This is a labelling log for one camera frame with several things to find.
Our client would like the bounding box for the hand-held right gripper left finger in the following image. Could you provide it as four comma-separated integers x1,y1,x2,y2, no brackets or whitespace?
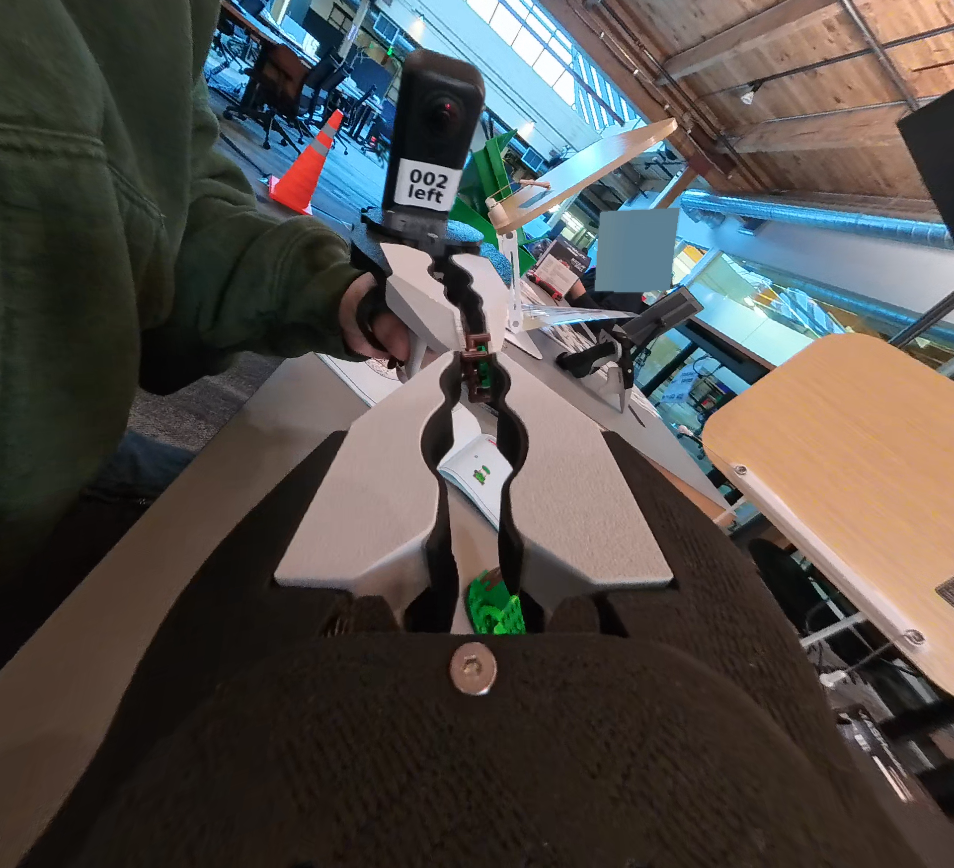
274,352,457,632

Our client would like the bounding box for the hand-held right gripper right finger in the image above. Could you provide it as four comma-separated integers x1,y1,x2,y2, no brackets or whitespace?
488,354,673,627

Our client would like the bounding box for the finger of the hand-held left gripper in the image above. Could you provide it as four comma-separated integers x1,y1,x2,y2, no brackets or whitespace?
380,244,471,383
451,253,517,356

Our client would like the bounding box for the green and brown lego assembly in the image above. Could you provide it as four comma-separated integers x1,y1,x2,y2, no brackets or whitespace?
458,333,498,404

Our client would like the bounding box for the green lego plate build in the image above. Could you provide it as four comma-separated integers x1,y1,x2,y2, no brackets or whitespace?
466,568,527,635

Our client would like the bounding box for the person's left forearm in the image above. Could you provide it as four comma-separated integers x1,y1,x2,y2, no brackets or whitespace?
138,212,370,395

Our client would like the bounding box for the lego instruction booklet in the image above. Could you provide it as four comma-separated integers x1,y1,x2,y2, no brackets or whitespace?
317,352,519,530

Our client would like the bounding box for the person's left hand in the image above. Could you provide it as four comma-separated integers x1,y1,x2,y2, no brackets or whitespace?
339,272,414,370

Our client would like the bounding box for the black red printed box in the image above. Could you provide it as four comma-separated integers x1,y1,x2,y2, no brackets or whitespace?
533,238,595,297

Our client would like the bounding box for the green plastic bin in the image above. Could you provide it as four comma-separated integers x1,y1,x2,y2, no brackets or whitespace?
447,130,539,273

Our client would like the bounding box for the spare black gripper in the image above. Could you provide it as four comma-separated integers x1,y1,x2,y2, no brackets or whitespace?
555,327,645,414

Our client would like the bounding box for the orange traffic cone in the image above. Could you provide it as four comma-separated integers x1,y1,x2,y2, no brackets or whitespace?
268,109,345,215

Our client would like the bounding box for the small grey monitor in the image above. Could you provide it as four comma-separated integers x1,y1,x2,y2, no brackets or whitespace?
622,287,705,340

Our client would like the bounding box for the person's leg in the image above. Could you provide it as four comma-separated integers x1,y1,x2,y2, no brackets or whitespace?
75,432,196,511

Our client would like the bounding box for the wooden book stand with sticker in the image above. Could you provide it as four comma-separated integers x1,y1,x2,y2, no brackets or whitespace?
702,331,954,698

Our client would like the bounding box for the person's green jacket torso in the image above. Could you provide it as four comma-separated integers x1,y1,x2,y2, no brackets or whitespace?
0,0,258,571

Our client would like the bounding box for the black cardboard box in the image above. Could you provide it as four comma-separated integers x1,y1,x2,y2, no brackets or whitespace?
835,697,954,809

